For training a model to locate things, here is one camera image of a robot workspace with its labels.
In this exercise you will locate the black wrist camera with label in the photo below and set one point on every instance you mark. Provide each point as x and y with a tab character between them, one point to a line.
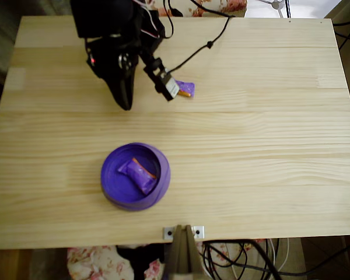
166	84

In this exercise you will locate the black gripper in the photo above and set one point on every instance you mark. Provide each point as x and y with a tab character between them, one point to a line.
120	83

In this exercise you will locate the brown camera stand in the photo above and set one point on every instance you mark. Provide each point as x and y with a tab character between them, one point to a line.
181	256

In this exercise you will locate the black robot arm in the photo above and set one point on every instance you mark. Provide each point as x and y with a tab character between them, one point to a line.
102	14

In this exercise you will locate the purple orange candy wrapper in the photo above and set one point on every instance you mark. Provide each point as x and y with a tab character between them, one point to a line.
188	87
138	175

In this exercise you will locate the floral fabric cushion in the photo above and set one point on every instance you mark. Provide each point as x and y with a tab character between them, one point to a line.
87	262
216	6

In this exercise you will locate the purple plastic bowl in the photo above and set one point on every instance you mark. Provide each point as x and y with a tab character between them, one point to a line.
119	189

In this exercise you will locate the black cloth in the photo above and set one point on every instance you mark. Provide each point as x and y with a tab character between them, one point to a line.
140	256

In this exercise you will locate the white stand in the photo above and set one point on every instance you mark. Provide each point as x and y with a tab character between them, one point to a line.
275	4

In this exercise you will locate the silver metal bracket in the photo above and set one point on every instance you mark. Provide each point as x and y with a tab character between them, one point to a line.
199	231

